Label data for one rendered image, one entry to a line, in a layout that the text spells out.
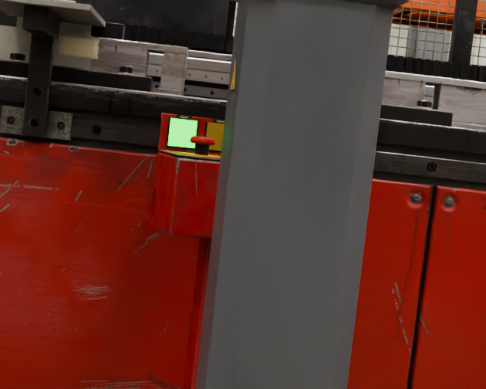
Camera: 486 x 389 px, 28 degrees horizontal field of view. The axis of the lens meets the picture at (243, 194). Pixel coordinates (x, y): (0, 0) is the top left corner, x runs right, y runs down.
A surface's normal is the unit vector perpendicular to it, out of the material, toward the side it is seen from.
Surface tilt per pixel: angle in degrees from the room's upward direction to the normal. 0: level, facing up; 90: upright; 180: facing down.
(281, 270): 90
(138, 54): 90
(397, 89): 90
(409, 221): 90
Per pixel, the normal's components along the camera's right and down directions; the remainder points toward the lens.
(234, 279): -0.62, -0.02
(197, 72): 0.05, 0.07
